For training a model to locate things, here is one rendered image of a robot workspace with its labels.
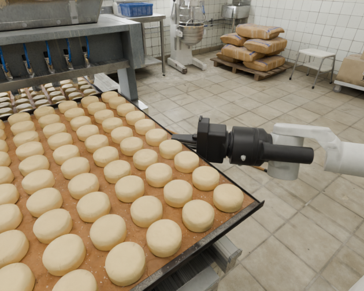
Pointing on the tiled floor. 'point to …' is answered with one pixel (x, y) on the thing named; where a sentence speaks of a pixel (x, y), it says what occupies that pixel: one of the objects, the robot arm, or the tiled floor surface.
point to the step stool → (316, 62)
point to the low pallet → (249, 68)
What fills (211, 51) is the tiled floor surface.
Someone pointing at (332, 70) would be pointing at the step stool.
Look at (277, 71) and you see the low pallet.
